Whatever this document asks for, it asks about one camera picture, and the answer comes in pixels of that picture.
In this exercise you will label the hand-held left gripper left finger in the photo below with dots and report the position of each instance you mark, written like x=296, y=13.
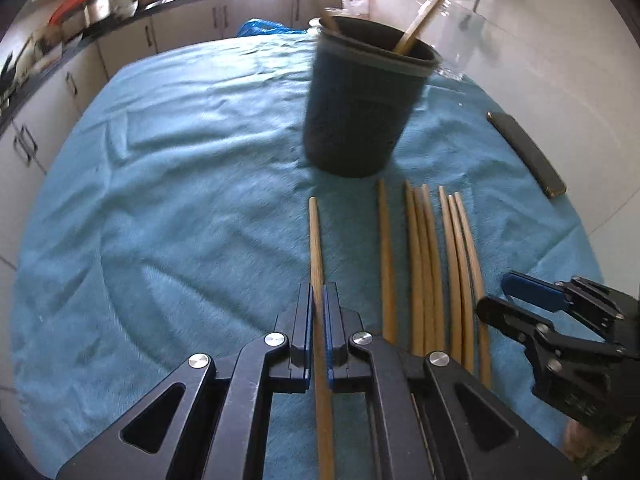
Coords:
x=306, y=355

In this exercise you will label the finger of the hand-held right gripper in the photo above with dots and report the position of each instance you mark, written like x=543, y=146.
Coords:
x=505, y=315
x=535, y=290

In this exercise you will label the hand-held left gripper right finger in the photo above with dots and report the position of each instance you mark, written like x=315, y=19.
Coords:
x=331, y=350

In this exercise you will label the long wooden chopstick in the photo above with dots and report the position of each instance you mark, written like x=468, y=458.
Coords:
x=326, y=19
x=316, y=250
x=430, y=5

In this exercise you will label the bunch of wooden chopsticks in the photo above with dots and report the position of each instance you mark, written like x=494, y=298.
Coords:
x=387, y=260

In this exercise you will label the dark green chopstick holder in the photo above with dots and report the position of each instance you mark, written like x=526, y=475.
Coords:
x=350, y=120

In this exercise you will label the person's right hand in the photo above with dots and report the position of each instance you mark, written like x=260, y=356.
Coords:
x=576, y=437

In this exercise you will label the black smartphone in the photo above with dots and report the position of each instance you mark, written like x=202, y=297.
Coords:
x=525, y=152

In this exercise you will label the teal table cloth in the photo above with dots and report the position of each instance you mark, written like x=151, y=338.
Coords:
x=175, y=210

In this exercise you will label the blue plastic bag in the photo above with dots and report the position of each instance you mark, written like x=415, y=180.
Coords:
x=260, y=26

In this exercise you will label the beige base cabinets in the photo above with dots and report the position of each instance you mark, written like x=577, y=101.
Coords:
x=190, y=27

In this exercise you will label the black kitchen countertop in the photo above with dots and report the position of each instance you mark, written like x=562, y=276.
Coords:
x=125, y=16

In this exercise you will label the metal cooking pot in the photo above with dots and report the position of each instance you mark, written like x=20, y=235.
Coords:
x=100, y=6

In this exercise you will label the red kitchen container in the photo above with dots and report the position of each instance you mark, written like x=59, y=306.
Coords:
x=70, y=5

